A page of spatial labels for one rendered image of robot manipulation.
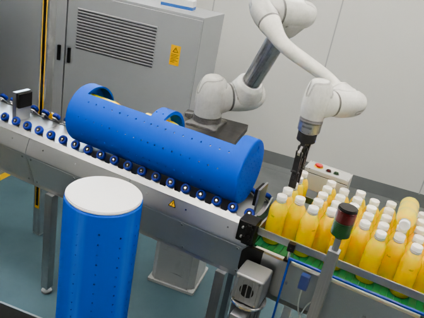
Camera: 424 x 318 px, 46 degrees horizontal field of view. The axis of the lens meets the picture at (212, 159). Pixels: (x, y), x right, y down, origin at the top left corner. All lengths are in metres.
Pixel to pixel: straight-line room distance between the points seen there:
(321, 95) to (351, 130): 2.97
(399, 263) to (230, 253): 0.68
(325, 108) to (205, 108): 0.89
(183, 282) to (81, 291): 1.22
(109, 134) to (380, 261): 1.22
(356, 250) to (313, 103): 0.56
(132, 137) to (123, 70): 1.77
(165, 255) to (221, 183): 1.11
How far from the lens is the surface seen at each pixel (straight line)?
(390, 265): 1.93
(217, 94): 2.59
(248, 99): 2.66
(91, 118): 2.26
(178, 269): 3.02
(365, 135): 4.84
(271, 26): 2.15
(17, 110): 2.71
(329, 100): 1.90
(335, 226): 1.61
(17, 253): 3.31
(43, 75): 3.02
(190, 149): 2.01
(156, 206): 2.19
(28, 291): 3.02
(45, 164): 2.53
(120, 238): 1.80
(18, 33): 4.33
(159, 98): 3.78
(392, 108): 4.77
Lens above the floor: 1.93
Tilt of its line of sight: 23 degrees down
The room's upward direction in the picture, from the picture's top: 11 degrees clockwise
